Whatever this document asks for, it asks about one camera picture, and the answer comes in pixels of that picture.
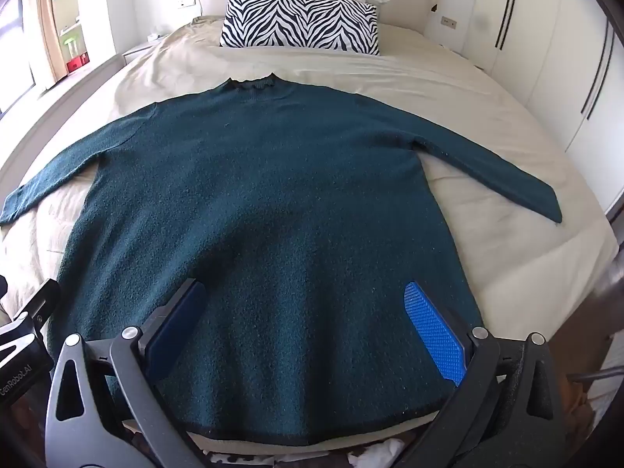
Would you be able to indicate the zebra print pillow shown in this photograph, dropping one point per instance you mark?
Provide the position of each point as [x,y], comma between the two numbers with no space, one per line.
[297,22]

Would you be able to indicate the white cloth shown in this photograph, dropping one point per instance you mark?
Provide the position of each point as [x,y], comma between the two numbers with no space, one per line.
[378,453]

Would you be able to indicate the dark teal knit sweater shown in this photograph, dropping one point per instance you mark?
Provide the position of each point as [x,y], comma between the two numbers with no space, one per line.
[273,204]

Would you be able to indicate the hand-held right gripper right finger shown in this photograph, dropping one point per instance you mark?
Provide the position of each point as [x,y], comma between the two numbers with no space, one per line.
[434,331]

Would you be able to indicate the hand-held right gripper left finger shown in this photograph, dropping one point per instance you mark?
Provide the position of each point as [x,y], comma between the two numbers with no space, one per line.
[176,331]

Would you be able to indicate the white wall socket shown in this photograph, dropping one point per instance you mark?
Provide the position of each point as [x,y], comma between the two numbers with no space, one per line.
[186,0]
[449,21]

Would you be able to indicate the beige curtain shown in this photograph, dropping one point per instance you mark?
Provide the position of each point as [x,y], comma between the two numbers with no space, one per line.
[46,29]

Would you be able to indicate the white bedside table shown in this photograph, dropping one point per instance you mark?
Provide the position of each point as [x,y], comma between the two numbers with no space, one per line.
[141,48]

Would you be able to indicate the white open shelf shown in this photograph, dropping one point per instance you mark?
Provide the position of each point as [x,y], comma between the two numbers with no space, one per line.
[68,5]

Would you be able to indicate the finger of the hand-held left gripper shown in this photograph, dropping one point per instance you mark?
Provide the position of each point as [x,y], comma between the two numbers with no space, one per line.
[45,300]

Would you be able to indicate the black framed window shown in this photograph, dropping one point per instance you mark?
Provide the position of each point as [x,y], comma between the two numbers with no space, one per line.
[14,53]

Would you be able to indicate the bed with beige sheet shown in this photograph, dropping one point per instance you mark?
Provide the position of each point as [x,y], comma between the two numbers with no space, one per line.
[438,87]

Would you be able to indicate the red box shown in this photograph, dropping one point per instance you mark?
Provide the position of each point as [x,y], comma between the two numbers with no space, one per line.
[77,64]

